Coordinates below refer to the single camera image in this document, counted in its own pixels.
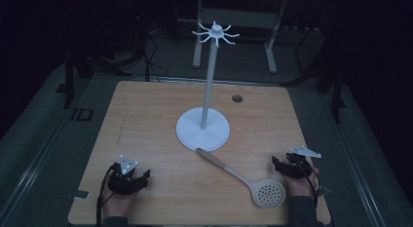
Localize person's right hand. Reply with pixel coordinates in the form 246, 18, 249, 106
281, 166, 321, 200

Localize white metal desk frame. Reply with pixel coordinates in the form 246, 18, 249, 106
176, 0, 288, 75

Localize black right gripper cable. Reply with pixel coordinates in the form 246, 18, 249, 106
295, 161, 321, 209

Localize white utensil stand with hooks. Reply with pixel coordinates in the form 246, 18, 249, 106
175, 20, 241, 153

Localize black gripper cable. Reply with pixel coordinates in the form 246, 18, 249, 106
95, 164, 119, 227
295, 161, 321, 209

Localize black metal stand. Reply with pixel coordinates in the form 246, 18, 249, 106
282, 26, 348, 125
56, 46, 133, 110

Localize person's left hand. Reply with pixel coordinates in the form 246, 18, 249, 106
102, 184, 140, 219

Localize black floor cables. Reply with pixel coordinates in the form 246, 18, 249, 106
141, 34, 169, 83

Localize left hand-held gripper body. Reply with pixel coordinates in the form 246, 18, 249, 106
106, 154, 141, 197

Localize slotted spoon with wooden handle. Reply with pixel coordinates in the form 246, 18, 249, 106
195, 147, 286, 209

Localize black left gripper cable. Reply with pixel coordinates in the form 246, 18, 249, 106
95, 164, 119, 227

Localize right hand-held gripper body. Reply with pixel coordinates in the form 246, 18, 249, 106
285, 145, 322, 180

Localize grey metal table bracket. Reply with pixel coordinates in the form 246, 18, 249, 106
316, 185, 331, 198

